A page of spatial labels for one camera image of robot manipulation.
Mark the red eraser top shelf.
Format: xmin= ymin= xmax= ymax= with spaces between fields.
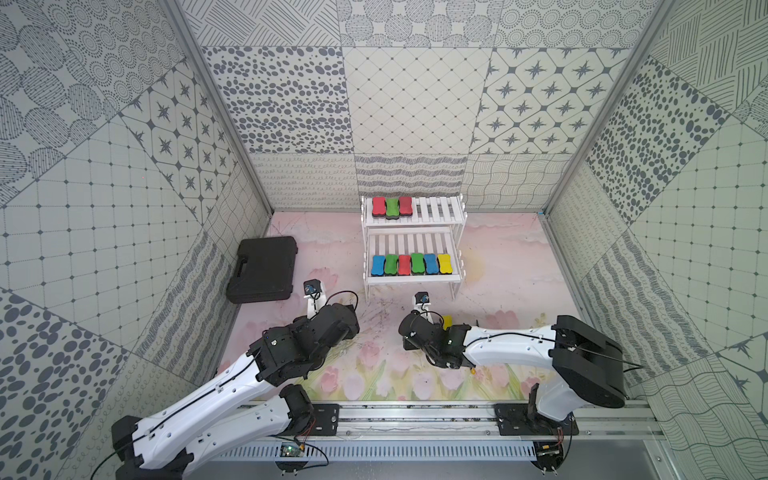
xmin=371 ymin=197 xmax=387 ymax=218
xmin=398 ymin=196 xmax=413 ymax=217

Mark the red eraser shelf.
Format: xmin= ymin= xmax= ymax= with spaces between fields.
xmin=397 ymin=255 xmax=412 ymax=276
xmin=398 ymin=196 xmax=413 ymax=217
xmin=371 ymin=197 xmax=387 ymax=218

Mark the green eraser top shelf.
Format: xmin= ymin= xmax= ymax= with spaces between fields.
xmin=385 ymin=197 xmax=400 ymax=220

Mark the green eraser shelf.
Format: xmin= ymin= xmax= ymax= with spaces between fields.
xmin=384 ymin=254 xmax=399 ymax=276
xmin=385 ymin=197 xmax=400 ymax=220
xmin=410 ymin=253 xmax=426 ymax=275

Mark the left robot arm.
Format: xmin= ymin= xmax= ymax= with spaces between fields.
xmin=111 ymin=303 xmax=360 ymax=479

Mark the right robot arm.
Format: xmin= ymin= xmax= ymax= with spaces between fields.
xmin=398 ymin=310 xmax=642 ymax=422

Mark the blue eraser shelf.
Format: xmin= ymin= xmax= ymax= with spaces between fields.
xmin=370 ymin=255 xmax=386 ymax=277
xmin=423 ymin=254 xmax=440 ymax=275

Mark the red eraser lower shelf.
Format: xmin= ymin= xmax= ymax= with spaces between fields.
xmin=397 ymin=255 xmax=412 ymax=276

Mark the white wooden two-tier shelf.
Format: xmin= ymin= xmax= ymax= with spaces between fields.
xmin=360 ymin=194 xmax=468 ymax=297

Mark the black plastic tool case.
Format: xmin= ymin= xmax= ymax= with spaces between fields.
xmin=225 ymin=236 xmax=298 ymax=304

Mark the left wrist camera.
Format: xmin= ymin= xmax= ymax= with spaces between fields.
xmin=303 ymin=279 xmax=327 ymax=319

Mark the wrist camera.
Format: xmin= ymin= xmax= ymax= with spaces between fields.
xmin=303 ymin=279 xmax=327 ymax=319
xmin=414 ymin=291 xmax=431 ymax=313

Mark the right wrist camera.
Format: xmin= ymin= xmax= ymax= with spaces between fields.
xmin=414 ymin=291 xmax=431 ymax=313

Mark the aluminium mounting rail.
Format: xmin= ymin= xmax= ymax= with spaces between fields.
xmin=170 ymin=398 xmax=667 ymax=442

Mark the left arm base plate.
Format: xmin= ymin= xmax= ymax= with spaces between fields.
xmin=281 ymin=403 xmax=341 ymax=437

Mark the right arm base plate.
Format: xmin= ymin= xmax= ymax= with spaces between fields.
xmin=493 ymin=403 xmax=579 ymax=438

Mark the white cable duct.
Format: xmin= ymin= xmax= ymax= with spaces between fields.
xmin=217 ymin=439 xmax=536 ymax=462

